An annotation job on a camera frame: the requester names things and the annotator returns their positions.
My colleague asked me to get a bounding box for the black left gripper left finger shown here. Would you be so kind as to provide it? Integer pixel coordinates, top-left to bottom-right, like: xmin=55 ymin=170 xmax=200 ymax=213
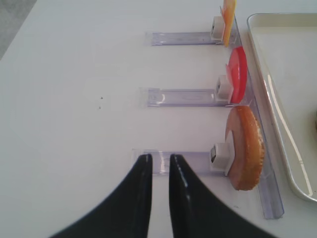
xmin=54 ymin=154 xmax=153 ymax=238

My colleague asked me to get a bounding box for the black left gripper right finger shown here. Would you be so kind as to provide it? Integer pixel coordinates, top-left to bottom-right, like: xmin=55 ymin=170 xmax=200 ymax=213
xmin=169 ymin=154 xmax=272 ymax=238

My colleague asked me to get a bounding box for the upright red tomato slice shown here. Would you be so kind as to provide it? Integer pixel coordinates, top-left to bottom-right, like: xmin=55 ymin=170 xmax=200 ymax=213
xmin=227 ymin=46 xmax=248 ymax=104

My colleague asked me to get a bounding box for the upright yellow cheese slice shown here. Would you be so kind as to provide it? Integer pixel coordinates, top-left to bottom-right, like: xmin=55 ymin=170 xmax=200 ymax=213
xmin=221 ymin=0 xmax=236 ymax=47

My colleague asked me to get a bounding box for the white slider block near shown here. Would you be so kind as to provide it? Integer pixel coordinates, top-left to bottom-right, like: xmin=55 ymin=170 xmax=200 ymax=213
xmin=210 ymin=143 xmax=234 ymax=176

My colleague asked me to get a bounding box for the white slider block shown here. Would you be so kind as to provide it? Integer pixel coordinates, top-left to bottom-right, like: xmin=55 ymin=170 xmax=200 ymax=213
xmin=210 ymin=143 xmax=234 ymax=176
xmin=215 ymin=75 xmax=233 ymax=103
xmin=211 ymin=16 xmax=225 ymax=40

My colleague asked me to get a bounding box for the upright bun in left rack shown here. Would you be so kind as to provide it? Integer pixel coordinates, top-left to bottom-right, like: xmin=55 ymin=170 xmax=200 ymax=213
xmin=225 ymin=106 xmax=265 ymax=191

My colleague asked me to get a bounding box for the left clear acrylic rack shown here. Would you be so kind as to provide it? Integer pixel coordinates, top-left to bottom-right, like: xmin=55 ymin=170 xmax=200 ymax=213
xmin=140 ymin=21 xmax=284 ymax=220

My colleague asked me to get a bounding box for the white slider block middle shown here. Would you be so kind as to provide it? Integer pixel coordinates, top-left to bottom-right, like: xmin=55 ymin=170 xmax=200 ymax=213
xmin=215 ymin=75 xmax=233 ymax=103

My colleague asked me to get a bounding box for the white slider block far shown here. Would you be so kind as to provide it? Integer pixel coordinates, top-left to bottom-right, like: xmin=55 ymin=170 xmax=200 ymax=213
xmin=211 ymin=16 xmax=225 ymax=40

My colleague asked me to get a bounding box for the cream plastic tray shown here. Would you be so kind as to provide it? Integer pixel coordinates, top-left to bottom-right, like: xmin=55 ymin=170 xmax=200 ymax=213
xmin=247 ymin=13 xmax=317 ymax=201

